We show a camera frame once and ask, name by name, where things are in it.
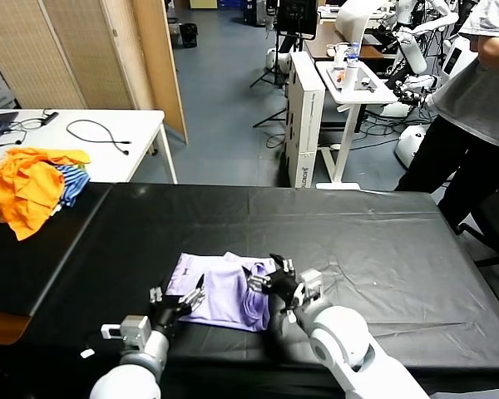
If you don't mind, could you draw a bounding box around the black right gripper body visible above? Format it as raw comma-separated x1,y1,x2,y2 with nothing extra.
268,269,303,311

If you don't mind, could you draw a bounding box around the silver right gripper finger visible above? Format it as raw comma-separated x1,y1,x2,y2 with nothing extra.
269,253,296,278
242,265,274,295

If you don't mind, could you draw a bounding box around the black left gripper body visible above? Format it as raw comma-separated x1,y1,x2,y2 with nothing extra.
151,297,192,332

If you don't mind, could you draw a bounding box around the lavender t-shirt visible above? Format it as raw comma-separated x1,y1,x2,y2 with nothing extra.
166,251,294,333

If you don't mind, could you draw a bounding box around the black table cover sheet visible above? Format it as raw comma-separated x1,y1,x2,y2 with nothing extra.
28,182,499,375

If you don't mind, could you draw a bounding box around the black side table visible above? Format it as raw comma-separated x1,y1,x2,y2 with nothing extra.
0,182,113,346

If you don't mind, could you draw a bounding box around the white table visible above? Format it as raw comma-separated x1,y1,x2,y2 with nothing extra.
0,109,179,185

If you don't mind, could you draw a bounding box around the blue striped garment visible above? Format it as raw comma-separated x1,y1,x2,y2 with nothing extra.
53,164,91,208

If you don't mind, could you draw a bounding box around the tall white cardboard box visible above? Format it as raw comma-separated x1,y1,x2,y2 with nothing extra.
284,52,326,189

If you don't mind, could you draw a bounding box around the orange garment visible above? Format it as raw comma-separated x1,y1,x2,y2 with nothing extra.
0,147,91,241

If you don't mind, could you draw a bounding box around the white standing desk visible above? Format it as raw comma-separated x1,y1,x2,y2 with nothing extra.
314,61,399,191

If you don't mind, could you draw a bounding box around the white tumbler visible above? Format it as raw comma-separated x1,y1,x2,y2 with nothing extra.
342,62,358,95

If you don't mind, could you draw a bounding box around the white round floor device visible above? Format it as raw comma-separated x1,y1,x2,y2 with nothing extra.
264,47,290,71

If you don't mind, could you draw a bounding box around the grey tray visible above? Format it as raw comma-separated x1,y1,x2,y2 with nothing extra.
326,66,379,91

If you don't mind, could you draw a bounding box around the white cup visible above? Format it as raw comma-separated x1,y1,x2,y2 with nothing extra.
333,43,350,70

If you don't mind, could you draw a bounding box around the clear water bottle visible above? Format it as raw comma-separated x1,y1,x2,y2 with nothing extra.
346,42,362,67

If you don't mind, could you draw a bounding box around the brown wooden desk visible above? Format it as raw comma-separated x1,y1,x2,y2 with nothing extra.
303,20,400,63

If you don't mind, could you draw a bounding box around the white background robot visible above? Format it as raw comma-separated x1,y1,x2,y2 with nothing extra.
378,0,479,170

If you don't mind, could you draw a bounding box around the black monitor on tripod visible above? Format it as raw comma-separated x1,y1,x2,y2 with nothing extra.
249,0,319,91

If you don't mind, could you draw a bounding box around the wooden folding screen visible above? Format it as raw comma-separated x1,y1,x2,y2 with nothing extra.
0,0,189,145

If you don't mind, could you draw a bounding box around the black bin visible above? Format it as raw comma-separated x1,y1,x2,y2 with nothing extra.
178,23,199,50

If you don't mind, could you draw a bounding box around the white curved sheet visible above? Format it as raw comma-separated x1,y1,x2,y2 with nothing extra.
335,0,390,46

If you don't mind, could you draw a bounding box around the person in grey shirt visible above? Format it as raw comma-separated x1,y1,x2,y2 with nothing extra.
394,0,499,250

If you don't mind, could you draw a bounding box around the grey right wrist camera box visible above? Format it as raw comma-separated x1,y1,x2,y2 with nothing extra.
293,268,324,308

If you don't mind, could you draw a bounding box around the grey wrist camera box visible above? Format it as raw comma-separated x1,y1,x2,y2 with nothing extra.
293,268,324,308
100,314,151,347

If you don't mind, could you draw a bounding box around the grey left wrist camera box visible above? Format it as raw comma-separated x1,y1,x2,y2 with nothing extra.
100,314,151,347

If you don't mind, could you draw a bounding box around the black looped cable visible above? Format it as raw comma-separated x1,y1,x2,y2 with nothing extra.
66,119,133,157

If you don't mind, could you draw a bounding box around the black headset cable with dongle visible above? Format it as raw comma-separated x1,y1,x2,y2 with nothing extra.
6,108,61,146

